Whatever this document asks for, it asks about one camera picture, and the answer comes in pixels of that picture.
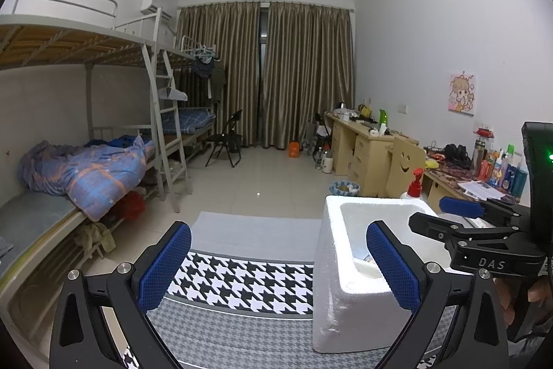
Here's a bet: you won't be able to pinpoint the printed paper sheets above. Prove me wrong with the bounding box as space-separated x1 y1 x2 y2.
458 180 506 201

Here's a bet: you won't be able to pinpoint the light wooden desk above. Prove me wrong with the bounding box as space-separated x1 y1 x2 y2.
324 112 420 197

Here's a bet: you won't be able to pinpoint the wooden desk with patterned cover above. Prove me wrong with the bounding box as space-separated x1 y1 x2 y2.
421 153 525 214

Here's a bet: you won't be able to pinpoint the grey bed sheet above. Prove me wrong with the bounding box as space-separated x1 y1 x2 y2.
0 192 83 270

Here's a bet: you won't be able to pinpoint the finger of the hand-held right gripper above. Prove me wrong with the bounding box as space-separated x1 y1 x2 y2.
408 212 530 247
438 197 531 223

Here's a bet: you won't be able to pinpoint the blue plaid quilt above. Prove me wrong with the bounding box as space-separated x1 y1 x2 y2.
17 136 156 222

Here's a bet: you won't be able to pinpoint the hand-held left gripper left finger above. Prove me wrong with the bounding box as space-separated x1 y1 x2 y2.
49 221 193 369

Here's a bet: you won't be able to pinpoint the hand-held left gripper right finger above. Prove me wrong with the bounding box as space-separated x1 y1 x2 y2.
366 221 508 369

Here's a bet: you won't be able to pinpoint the person's right hand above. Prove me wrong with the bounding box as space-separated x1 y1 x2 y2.
495 261 553 331

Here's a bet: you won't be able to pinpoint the black folding chair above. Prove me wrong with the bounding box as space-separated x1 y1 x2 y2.
205 110 243 168

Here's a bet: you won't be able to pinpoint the houndstooth tablecloth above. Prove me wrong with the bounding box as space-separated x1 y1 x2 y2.
116 211 459 369

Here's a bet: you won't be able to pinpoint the white foam box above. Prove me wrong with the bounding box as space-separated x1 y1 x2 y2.
312 195 459 354

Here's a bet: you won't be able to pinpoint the white lotion pump bottle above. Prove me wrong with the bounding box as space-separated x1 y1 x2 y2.
400 168 426 201

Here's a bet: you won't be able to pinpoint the steel thermos flask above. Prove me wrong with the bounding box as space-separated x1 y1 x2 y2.
472 139 485 171

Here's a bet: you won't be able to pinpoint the blue patterned basket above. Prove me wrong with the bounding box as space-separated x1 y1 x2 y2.
329 180 361 197

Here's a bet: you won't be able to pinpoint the wooden smiley chair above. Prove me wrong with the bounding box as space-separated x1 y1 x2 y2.
386 136 427 199

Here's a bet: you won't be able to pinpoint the blue plaid mattress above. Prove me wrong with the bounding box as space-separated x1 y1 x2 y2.
175 109 216 134

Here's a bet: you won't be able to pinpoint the white bed ladder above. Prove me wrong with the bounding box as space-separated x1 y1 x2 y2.
142 8 193 214

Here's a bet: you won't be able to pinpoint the metal bunk bed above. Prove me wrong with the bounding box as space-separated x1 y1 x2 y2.
156 8 225 162
0 0 193 352

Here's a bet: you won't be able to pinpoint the beige cloth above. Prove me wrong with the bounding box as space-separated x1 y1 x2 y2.
73 222 116 259

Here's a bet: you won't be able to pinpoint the red bag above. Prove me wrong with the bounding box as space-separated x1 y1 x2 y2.
116 192 145 220

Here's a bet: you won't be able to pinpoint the cluster of toiletry bottles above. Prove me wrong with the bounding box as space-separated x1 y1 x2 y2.
471 127 530 197

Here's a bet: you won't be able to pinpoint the dark hanging clothes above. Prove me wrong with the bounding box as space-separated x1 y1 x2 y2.
191 58 227 99

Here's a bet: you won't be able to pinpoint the white air conditioner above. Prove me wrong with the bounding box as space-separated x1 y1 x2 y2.
140 0 174 21

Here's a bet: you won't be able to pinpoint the cartoon wall poster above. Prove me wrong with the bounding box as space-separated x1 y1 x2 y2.
448 73 477 116

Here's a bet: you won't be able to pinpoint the brown curtain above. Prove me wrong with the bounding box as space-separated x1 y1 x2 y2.
177 1 262 147
259 1 356 151

